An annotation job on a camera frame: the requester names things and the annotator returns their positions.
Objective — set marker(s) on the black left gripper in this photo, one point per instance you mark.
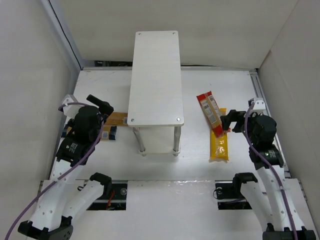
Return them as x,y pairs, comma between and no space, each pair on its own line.
105,108

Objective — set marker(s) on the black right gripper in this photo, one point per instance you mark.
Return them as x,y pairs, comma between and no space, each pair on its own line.
231,118

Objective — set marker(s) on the red spaghetti bag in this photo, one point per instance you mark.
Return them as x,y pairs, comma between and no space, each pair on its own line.
212,112

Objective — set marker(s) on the yellow spaghetti bag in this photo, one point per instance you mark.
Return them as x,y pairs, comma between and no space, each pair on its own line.
218,147

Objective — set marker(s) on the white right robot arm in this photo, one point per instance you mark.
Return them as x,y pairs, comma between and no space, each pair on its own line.
265,190

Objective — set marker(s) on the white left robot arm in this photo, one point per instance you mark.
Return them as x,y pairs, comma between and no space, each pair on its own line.
56,211

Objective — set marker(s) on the white two-tier shelf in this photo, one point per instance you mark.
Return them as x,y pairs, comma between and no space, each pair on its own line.
155,109

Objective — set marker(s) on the brown spaghetti box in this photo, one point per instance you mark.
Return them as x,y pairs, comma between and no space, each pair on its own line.
117,119

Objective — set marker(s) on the blue-ended spaghetti box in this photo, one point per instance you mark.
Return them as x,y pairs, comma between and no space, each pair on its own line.
108,133

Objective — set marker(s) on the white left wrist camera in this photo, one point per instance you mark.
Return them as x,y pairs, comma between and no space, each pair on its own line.
70,106

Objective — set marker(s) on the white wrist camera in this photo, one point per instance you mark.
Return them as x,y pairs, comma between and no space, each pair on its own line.
70,106
257,105

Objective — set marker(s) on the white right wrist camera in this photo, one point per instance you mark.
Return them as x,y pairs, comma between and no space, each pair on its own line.
257,105

